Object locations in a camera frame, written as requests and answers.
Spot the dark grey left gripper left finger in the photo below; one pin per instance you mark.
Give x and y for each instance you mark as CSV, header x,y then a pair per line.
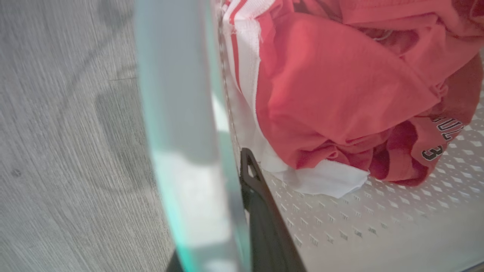
x,y
175,266

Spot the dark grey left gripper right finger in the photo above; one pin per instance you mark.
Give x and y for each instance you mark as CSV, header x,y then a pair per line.
x,y
268,226

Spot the white perforated plastic laundry basket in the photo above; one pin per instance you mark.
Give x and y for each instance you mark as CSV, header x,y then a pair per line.
x,y
196,113

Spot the red and white sports jersey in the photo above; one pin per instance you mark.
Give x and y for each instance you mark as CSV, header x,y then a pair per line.
x,y
340,87

